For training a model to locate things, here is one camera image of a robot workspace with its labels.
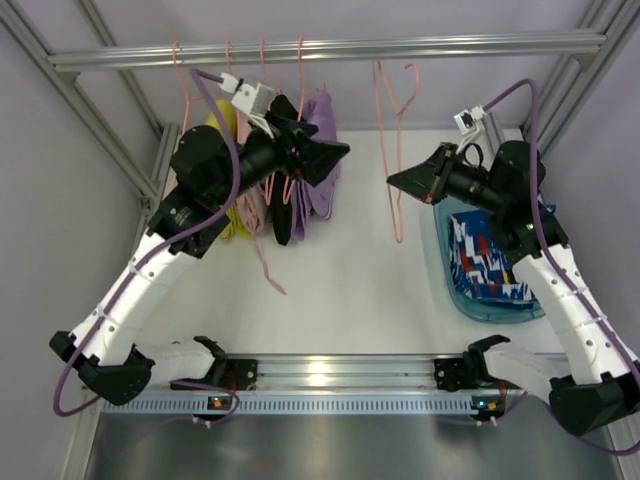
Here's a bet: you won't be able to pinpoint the black trousers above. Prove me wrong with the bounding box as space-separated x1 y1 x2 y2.
269 94 298 246

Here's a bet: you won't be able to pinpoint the pink hanger of blue trousers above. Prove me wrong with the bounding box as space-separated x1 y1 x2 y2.
372 60 421 244

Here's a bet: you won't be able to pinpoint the pink trousers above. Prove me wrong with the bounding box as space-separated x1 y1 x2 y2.
234 109 288 296

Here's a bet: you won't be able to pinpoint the aluminium front rail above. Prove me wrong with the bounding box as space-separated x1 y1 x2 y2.
82 351 624 399

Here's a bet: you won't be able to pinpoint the aluminium hanging rail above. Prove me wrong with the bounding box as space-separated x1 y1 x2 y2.
48 29 607 72

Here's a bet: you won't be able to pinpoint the pink hanger of black trousers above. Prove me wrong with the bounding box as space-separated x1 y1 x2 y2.
259 38 276 206

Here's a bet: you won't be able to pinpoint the grey slotted cable duct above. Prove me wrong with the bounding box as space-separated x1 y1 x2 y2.
102 394 505 415

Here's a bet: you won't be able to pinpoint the pink hanger of purple trousers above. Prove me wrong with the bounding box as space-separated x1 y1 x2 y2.
282 36 307 205

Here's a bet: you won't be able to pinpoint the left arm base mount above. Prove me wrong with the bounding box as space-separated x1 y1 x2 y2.
169 355 259 396

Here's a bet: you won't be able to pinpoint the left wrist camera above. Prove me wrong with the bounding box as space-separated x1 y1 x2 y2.
219 72 277 138

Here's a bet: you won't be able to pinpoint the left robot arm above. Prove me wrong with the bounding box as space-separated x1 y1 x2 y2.
50 113 350 406

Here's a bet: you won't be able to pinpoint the pink hanger of yellow trousers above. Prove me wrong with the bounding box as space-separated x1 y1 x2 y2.
171 41 203 134

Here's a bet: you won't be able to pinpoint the teal plastic bin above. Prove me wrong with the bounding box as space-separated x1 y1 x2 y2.
433 197 544 324

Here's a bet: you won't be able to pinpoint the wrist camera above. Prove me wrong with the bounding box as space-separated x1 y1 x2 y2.
219 72 277 138
454 105 488 149

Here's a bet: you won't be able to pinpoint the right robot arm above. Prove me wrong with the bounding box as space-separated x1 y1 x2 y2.
387 141 639 436

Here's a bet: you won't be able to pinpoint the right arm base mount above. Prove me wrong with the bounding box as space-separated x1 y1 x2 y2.
434 355 496 392

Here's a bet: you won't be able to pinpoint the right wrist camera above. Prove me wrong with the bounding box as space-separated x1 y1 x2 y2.
454 105 488 149

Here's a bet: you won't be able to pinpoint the yellow trousers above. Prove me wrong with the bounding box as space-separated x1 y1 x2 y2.
205 99 251 242

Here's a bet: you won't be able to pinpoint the purple trousers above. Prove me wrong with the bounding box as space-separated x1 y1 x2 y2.
291 90 341 241

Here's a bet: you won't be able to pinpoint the blue patterned trousers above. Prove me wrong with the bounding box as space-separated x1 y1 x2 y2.
448 210 537 309

